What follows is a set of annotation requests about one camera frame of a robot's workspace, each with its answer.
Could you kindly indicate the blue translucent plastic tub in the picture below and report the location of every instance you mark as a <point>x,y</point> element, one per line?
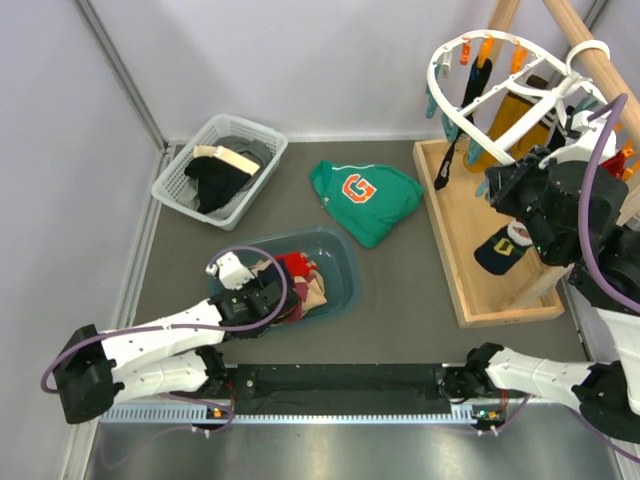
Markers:
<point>335,260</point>

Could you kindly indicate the aluminium frame rail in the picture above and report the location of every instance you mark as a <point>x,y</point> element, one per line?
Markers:
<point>314,421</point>

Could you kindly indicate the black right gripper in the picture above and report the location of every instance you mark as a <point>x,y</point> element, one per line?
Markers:
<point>501,181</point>

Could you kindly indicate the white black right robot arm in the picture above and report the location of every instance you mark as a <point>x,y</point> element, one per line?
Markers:
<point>571,211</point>

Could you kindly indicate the white round sock hanger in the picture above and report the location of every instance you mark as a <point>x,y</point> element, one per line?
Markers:
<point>536,75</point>

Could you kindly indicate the mustard yellow sock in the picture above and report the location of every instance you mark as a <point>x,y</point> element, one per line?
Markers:
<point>512,108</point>

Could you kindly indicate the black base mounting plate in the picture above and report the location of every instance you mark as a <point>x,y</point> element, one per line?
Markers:
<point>345,389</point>

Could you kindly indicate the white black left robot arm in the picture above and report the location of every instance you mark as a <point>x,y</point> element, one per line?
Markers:
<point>98,370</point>

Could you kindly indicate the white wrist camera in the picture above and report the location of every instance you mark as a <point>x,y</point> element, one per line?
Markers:
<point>583,136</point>
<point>230,271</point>

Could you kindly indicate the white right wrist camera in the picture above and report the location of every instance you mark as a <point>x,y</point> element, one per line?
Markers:
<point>583,136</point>

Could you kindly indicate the clothes pile in basket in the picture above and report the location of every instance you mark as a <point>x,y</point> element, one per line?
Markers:
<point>214,187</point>

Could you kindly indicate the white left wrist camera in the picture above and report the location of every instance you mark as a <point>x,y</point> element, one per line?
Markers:
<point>230,271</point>

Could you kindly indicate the wooden hanging rod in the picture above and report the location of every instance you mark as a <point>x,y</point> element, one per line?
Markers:
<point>595,60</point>

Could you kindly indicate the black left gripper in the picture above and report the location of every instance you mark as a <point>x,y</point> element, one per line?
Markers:
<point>254,282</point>

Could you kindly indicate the red christmas sock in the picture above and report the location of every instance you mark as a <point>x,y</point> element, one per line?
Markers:
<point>297,263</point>

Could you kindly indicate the white plastic laundry basket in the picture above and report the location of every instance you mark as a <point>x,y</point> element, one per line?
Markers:
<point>172,181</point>

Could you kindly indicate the wooden rack base frame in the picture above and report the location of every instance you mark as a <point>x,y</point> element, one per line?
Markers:
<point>462,222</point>

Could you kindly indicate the green jacket with orange logo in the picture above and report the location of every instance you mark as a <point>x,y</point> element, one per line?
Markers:
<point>366,200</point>

